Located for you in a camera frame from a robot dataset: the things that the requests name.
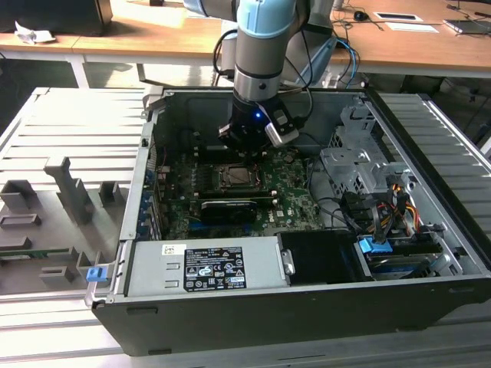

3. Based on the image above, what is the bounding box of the small square CPU plate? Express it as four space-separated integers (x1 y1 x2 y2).
229 167 257 186

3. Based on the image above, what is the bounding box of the metal socket cover frame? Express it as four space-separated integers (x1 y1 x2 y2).
218 163 266 191

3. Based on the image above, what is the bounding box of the black RAM slot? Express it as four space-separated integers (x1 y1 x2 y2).
197 186 279 199
195 143 246 165

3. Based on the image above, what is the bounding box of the CPU socket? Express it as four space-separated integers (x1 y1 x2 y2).
216 163 268 192

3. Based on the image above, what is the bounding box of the black graphics card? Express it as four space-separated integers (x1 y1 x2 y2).
199 199 258 225

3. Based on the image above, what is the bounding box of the green motherboard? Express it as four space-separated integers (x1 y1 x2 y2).
153 145 323 238

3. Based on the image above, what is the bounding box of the silver metal drive cage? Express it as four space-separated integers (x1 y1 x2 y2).
319 105 410 201

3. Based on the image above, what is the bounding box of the pale blue teach pendant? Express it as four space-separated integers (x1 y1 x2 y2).
298 38 338 88

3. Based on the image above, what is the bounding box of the wooden desk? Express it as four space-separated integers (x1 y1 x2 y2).
0 0 491 80

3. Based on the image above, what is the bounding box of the black label sticker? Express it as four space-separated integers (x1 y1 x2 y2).
183 245 244 291

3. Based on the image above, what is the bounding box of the grey power supply unit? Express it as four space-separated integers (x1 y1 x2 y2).
124 235 289 298

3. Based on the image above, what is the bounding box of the blue disk carrier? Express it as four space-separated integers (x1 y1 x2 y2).
356 236 395 256

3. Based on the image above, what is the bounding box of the white framed desk grommet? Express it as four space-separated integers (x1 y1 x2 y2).
373 11 424 23

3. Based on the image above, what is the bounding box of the grey parts rack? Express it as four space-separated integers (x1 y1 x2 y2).
0 155 130 296

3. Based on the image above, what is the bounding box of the white paper sheet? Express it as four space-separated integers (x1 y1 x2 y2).
384 21 440 35

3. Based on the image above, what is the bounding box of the black open PC case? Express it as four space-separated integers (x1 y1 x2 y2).
90 86 491 357

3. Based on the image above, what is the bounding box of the blue plastic clip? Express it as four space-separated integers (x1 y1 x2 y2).
86 266 107 284

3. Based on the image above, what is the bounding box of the black box on desk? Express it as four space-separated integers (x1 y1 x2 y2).
0 0 114 38

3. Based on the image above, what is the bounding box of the crumpled white paper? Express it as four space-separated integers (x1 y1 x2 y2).
14 21 57 45

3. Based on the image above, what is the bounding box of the grey notebook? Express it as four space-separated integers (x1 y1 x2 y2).
443 17 491 38

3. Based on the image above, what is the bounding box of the green RAM stick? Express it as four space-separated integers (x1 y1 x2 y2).
0 248 74 261

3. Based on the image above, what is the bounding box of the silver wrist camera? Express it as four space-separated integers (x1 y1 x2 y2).
264 108 300 150

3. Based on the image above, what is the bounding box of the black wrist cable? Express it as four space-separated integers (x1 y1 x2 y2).
212 29 239 81

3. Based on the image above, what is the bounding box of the grey case latch handle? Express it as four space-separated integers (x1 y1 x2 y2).
140 84 169 113

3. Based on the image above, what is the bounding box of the blue cable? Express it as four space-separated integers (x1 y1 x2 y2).
336 38 361 84

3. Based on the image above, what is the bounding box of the yellow red black wire bundle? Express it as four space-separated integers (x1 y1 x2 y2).
367 183 420 246

